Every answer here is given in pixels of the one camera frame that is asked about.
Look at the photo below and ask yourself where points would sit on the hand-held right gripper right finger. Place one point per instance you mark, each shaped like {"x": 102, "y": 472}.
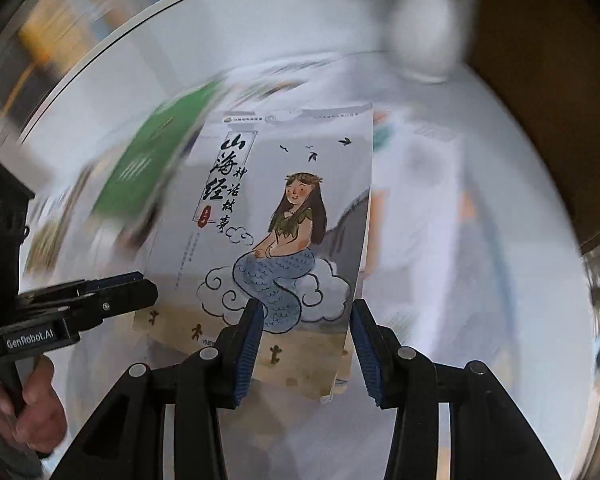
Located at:
{"x": 367, "y": 355}

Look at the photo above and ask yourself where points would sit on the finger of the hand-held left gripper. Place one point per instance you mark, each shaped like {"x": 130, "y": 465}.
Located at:
{"x": 130, "y": 296}
{"x": 112, "y": 281}

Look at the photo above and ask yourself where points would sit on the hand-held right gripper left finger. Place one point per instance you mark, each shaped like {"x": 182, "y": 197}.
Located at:
{"x": 245, "y": 350}

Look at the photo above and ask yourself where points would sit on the green book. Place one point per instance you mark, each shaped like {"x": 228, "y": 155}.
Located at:
{"x": 145, "y": 160}

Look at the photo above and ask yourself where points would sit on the white mermaid cover book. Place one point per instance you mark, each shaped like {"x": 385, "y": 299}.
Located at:
{"x": 280, "y": 185}

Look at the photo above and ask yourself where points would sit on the row of colourful books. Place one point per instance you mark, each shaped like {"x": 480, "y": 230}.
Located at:
{"x": 55, "y": 35}

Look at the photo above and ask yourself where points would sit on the person's left hand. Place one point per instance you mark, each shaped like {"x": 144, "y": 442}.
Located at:
{"x": 42, "y": 410}

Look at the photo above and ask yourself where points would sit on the brown wooden panel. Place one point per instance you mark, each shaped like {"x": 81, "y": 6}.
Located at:
{"x": 555, "y": 110}

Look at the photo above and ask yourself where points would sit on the white ribbed vase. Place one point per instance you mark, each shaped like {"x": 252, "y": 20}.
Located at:
{"x": 430, "y": 30}

